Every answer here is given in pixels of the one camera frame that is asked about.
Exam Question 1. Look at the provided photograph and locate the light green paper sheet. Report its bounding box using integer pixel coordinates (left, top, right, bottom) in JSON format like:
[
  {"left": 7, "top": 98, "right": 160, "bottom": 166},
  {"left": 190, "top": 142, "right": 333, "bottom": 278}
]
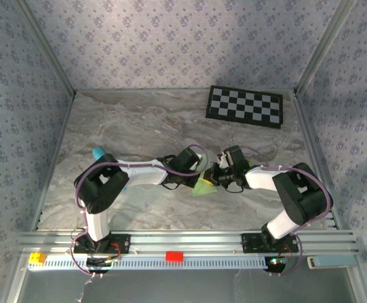
[{"left": 190, "top": 153, "right": 218, "bottom": 198}]

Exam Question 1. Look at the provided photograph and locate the black and white checkerboard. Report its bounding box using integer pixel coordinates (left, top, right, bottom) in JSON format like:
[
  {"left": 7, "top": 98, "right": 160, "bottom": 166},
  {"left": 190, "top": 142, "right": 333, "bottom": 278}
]
[{"left": 205, "top": 85, "right": 284, "bottom": 129}]

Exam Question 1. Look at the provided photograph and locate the red block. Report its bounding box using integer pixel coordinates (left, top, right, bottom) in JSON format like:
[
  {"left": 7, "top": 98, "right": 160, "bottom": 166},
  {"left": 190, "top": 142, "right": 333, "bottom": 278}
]
[{"left": 165, "top": 251, "right": 185, "bottom": 263}]

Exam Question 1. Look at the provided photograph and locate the light blue cylindrical tool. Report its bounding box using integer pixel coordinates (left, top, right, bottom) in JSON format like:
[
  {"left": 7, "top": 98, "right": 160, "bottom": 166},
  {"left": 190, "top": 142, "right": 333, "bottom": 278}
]
[{"left": 91, "top": 146, "right": 128, "bottom": 192}]

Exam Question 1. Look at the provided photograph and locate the black controller board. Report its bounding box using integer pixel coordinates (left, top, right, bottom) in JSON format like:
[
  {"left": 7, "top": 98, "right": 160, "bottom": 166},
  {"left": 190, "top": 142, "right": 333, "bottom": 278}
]
[
  {"left": 264, "top": 256, "right": 288, "bottom": 273},
  {"left": 85, "top": 256, "right": 114, "bottom": 275}
]

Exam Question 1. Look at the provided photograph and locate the light blue flat device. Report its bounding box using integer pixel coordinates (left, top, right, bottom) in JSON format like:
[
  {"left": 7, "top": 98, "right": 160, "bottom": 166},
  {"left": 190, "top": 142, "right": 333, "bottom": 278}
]
[{"left": 306, "top": 254, "right": 359, "bottom": 270}]

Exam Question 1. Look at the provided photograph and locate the yellow block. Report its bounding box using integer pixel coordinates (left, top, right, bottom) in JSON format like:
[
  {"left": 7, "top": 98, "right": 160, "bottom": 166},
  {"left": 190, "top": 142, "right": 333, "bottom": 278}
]
[{"left": 28, "top": 252, "right": 47, "bottom": 264}]

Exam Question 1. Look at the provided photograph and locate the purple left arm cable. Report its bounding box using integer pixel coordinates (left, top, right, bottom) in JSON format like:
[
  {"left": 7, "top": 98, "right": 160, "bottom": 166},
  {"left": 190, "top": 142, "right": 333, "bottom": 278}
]
[{"left": 69, "top": 144, "right": 209, "bottom": 279}]

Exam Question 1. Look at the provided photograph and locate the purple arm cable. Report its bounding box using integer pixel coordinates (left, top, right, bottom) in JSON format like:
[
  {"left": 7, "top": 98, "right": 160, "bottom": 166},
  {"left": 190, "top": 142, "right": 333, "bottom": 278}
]
[
  {"left": 69, "top": 144, "right": 209, "bottom": 279},
  {"left": 240, "top": 145, "right": 334, "bottom": 279}
]

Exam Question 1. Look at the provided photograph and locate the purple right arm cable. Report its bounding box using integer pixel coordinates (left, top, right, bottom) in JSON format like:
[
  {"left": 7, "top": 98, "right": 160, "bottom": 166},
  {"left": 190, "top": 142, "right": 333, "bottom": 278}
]
[{"left": 240, "top": 145, "right": 334, "bottom": 279}]

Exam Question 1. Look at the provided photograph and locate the aluminium mounting rail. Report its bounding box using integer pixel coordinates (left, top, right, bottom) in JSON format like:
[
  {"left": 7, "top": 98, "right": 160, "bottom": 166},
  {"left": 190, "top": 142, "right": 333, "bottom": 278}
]
[{"left": 15, "top": 229, "right": 361, "bottom": 257}]

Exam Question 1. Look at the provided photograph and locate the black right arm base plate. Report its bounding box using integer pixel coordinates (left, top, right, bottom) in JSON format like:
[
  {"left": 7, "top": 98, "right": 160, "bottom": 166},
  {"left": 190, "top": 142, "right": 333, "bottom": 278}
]
[{"left": 240, "top": 232, "right": 300, "bottom": 254}]

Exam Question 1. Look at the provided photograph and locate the white slotted cable duct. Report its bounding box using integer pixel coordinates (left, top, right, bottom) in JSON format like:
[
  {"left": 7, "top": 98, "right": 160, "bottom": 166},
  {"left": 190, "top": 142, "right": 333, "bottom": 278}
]
[{"left": 27, "top": 254, "right": 272, "bottom": 271}]

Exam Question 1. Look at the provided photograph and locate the aluminium table edge rail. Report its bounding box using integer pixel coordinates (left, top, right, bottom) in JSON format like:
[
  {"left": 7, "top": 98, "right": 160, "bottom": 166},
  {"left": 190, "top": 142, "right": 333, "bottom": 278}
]
[
  {"left": 293, "top": 93, "right": 341, "bottom": 230},
  {"left": 30, "top": 94, "right": 76, "bottom": 231}
]

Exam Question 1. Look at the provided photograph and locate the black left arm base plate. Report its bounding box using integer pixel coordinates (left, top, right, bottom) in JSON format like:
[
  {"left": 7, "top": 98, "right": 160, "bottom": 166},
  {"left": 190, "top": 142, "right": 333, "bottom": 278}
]
[{"left": 72, "top": 232, "right": 131, "bottom": 255}]

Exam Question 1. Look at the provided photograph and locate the aluminium frame post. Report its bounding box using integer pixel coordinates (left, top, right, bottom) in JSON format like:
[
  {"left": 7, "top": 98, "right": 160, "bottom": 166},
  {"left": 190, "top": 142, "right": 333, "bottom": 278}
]
[
  {"left": 294, "top": 0, "right": 359, "bottom": 97},
  {"left": 15, "top": 0, "right": 77, "bottom": 97}
]

